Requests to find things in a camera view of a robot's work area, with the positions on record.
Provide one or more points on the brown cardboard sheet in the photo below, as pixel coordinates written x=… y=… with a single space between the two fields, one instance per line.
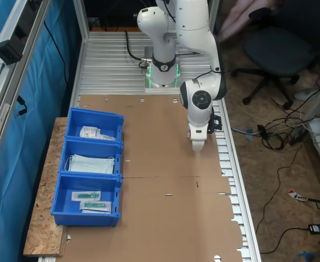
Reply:
x=170 y=163

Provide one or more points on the grey tape piece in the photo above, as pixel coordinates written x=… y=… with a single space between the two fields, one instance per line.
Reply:
x=249 y=133

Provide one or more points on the clear flat packet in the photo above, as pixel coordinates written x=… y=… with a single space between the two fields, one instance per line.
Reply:
x=108 y=137

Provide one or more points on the black power strip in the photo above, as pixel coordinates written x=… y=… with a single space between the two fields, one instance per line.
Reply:
x=298 y=136

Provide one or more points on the blue bin with gauze packets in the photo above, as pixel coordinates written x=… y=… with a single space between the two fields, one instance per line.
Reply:
x=94 y=117

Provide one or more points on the blue bin with masks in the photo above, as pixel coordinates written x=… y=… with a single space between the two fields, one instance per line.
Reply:
x=91 y=146

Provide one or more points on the stack of pale face masks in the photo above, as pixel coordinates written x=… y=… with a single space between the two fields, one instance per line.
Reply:
x=90 y=164

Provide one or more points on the red and white label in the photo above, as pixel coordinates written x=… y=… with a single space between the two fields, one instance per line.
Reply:
x=296 y=195

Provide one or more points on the person's white shoe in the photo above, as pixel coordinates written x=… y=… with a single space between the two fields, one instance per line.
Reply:
x=305 y=95

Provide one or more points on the person's leg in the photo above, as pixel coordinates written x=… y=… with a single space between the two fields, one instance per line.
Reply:
x=232 y=26
x=247 y=5

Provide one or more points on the black office chair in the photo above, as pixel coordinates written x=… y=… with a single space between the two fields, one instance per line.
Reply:
x=279 y=52

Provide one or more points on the clear packet with green syringe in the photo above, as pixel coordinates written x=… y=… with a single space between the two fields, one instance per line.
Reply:
x=95 y=206
x=86 y=195

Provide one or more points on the blue bin with syringe packets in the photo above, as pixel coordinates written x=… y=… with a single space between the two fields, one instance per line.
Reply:
x=67 y=202

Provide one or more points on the black power adapter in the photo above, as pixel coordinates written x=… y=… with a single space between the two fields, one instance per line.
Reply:
x=317 y=228

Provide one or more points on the blue tape piece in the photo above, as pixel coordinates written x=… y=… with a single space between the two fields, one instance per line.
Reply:
x=305 y=255

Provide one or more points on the OSB wood board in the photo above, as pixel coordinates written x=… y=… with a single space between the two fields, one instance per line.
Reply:
x=43 y=240

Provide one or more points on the aluminium beam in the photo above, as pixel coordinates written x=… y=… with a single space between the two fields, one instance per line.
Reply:
x=1 y=90

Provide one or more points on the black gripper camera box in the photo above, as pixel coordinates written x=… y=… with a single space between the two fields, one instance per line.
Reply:
x=215 y=124

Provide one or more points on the black camera on beam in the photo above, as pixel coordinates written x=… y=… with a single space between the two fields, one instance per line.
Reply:
x=7 y=53

